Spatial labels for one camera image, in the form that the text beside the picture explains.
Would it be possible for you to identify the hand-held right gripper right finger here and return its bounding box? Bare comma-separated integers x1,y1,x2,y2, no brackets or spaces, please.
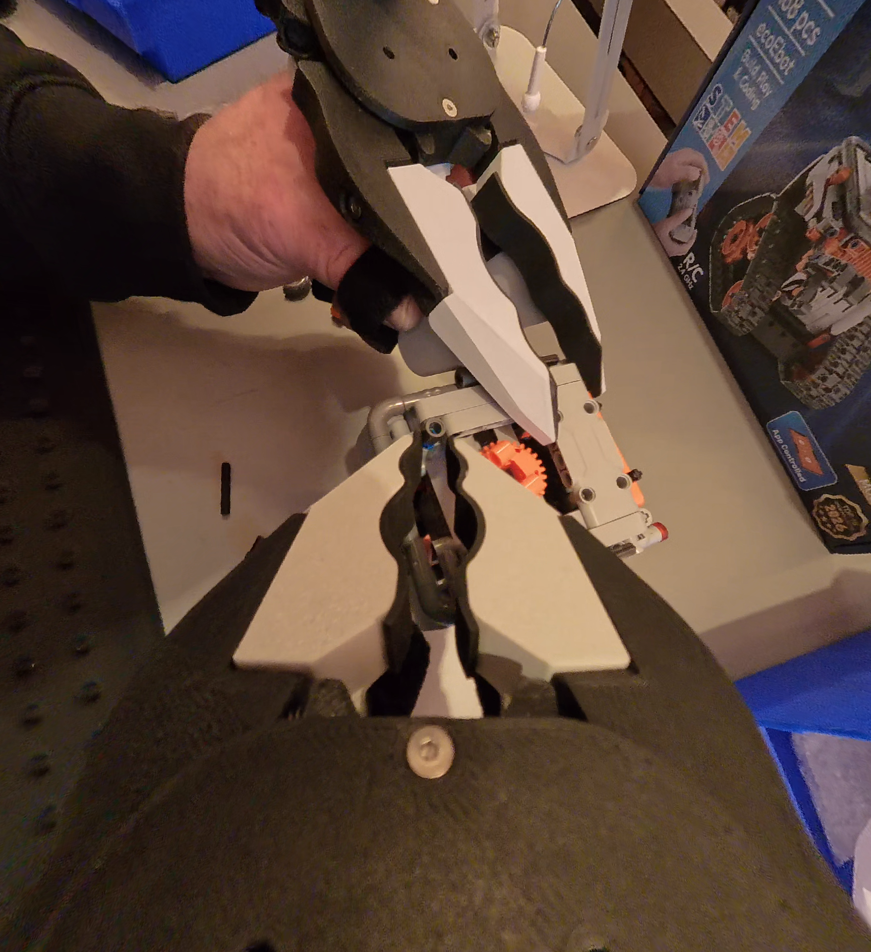
451,439,634,700

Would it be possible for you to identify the person's left hand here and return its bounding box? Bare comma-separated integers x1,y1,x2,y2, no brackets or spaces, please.
183,75,424,336

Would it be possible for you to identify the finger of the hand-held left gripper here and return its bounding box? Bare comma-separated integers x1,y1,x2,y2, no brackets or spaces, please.
470,142,609,398
388,161,564,447

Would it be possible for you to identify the grey toy brick model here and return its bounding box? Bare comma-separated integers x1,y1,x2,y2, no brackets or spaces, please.
369,362,671,626

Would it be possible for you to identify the blue bin with label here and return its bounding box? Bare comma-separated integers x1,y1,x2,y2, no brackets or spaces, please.
61,0,280,84

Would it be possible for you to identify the white stand base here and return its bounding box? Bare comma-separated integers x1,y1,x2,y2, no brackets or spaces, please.
465,0,644,212

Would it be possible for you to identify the robot kit box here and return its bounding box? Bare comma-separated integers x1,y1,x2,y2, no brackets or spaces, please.
637,0,871,556

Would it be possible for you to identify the person's left forearm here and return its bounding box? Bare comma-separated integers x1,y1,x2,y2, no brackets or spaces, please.
0,23,258,321

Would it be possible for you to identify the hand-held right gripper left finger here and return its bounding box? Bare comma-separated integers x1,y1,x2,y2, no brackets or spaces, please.
232,439,424,697

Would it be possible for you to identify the blue plastic bin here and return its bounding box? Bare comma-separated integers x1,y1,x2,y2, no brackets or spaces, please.
733,610,871,893

